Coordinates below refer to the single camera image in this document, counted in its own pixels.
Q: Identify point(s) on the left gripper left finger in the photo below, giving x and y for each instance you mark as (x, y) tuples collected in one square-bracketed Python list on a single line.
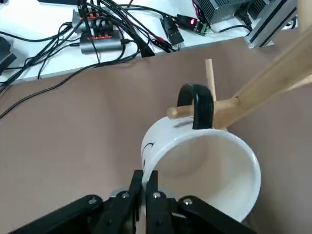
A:
[(97, 219)]

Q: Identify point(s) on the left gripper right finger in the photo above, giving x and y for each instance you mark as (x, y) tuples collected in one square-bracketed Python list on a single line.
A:
[(175, 219)]

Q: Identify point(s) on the wooden mug stand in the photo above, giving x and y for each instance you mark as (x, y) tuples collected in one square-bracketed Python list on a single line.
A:
[(268, 80)]

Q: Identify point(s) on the grey USB hub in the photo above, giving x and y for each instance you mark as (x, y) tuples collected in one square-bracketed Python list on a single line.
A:
[(104, 45), (107, 15)]

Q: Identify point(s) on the black power brick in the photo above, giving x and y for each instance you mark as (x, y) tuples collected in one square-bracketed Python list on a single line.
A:
[(6, 56)]

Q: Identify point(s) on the black connector block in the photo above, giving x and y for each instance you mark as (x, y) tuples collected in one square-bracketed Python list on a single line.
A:
[(171, 30)]

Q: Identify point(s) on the black adapter with red light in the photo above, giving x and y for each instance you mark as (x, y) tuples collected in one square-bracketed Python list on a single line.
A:
[(187, 20)]

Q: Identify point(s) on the finned power supply unit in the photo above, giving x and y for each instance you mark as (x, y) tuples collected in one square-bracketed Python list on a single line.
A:
[(219, 9)]

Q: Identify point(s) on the aluminium frame post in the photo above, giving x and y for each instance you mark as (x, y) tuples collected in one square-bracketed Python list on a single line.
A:
[(268, 26)]

